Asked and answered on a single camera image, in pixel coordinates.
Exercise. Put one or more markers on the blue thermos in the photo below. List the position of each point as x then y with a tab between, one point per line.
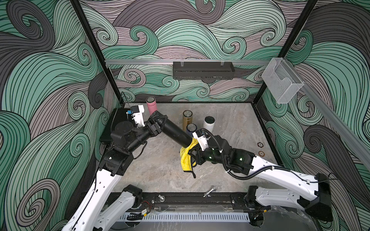
191	128

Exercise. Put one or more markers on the black hard case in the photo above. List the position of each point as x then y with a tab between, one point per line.
117	115

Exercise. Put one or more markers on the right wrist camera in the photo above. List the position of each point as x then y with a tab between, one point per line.
202	139

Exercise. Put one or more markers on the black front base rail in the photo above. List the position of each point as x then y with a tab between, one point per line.
196	198

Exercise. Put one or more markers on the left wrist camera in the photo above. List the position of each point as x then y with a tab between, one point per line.
136	112

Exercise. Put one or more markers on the clear acrylic wall holder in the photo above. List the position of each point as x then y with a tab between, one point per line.
282	80

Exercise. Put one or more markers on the white slotted cable duct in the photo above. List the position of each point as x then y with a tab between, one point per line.
195	217

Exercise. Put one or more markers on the white thermos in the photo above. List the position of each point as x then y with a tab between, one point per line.
209	123

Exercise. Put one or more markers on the silver bolt on rail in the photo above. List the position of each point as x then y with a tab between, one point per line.
208	193

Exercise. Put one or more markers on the yellow grey cleaning cloth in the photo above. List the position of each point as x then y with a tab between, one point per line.
187	161

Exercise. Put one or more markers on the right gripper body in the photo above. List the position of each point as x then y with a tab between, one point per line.
208	155

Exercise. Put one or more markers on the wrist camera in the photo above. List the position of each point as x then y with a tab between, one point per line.
202	139
136	112

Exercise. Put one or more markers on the black wall shelf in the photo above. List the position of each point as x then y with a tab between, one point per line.
197	70

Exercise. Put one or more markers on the gold thermos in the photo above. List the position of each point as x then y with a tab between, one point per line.
187	119

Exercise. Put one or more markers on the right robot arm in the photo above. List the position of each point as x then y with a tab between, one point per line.
298	190

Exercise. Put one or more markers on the silver knob on rail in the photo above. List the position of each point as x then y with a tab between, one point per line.
161	198

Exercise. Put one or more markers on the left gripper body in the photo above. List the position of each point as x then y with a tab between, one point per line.
153	132

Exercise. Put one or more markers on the pink thermos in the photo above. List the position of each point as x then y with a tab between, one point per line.
151	104

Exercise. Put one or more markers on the black thermos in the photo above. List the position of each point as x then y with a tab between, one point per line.
175	133

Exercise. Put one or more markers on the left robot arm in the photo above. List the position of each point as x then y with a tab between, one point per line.
126	138

